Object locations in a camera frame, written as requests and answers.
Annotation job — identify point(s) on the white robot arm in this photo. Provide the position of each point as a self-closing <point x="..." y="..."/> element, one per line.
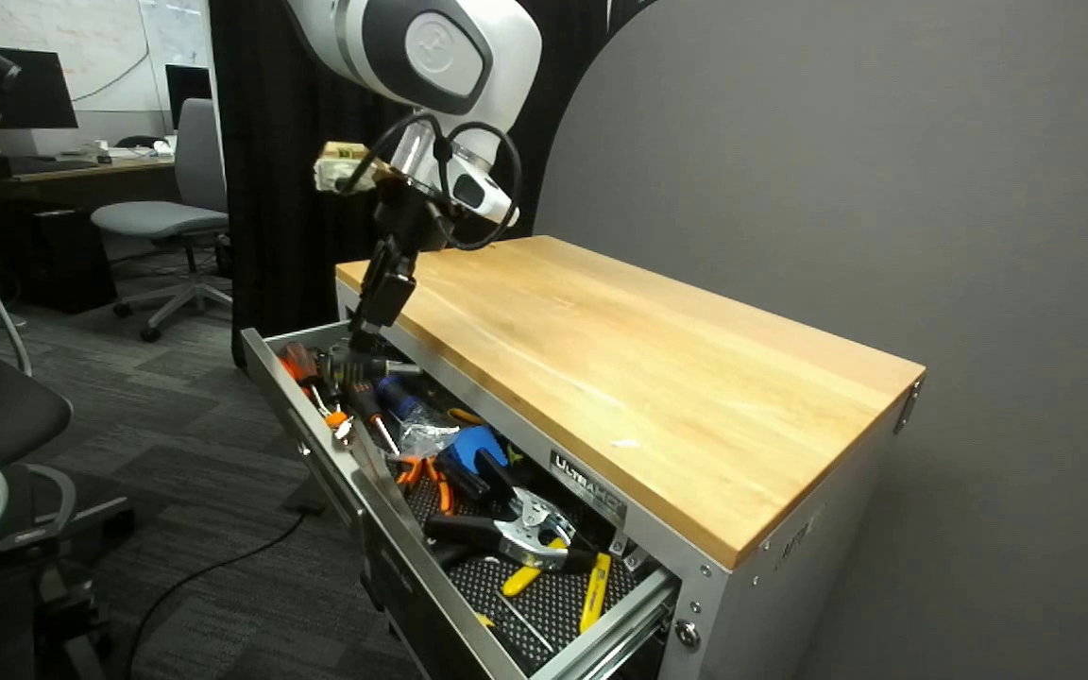
<point x="446" y="173"/>

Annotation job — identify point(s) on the black computer monitor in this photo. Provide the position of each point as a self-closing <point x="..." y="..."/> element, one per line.
<point x="39" y="94"/>

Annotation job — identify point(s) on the orange handled pliers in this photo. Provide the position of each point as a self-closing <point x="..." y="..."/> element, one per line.
<point x="425" y="470"/>

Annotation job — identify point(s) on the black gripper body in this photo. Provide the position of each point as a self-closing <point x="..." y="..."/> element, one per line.
<point x="405" y="225"/>

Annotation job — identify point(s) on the grey office chair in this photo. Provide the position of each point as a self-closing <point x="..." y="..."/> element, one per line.
<point x="196" y="213"/>

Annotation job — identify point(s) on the dark office desk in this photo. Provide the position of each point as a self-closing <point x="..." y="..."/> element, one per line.
<point x="49" y="252"/>

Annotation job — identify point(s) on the grey metal drawer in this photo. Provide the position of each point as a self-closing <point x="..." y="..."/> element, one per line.
<point x="481" y="563"/>

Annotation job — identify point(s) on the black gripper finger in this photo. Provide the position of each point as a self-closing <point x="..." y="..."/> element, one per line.
<point x="383" y="342"/>
<point x="365" y="344"/>

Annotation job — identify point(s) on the yellow handled pliers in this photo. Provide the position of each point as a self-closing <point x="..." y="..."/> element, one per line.
<point x="578" y="600"/>

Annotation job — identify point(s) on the blue handled screwdriver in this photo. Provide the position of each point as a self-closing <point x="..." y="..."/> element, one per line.
<point x="405" y="406"/>

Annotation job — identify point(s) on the blue handled clamp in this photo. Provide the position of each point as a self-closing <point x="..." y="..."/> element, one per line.
<point x="481" y="475"/>

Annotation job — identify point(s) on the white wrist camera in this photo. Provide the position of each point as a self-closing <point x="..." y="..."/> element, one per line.
<point x="350" y="169"/>

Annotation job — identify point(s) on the grey metal tool cabinet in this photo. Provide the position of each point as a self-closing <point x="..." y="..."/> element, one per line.
<point x="726" y="442"/>

